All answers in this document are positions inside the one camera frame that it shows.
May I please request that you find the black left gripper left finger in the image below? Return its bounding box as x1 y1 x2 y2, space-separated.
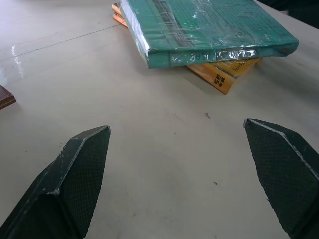
0 125 111 239

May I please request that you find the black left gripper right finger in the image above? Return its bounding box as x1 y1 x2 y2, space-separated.
243 118 319 239

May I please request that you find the brown wooden object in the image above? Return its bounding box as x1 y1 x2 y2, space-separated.
0 85 17 110

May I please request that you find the yellow book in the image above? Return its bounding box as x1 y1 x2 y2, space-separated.
111 3 265 95

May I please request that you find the green plastic-wrapped book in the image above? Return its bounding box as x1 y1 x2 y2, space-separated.
119 0 300 69

